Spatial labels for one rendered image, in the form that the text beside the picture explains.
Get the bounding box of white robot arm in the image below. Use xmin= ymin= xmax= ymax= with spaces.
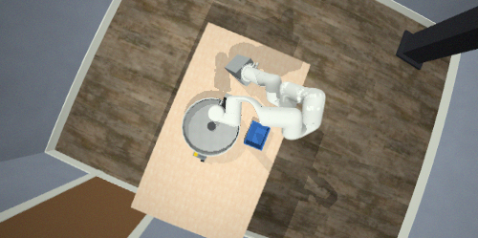
xmin=208 ymin=63 xmax=326 ymax=140

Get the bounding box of grey round turning table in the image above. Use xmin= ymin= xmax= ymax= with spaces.
xmin=182 ymin=97 xmax=240 ymax=162

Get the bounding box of blue square tray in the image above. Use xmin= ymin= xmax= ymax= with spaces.
xmin=244 ymin=120 xmax=271 ymax=150

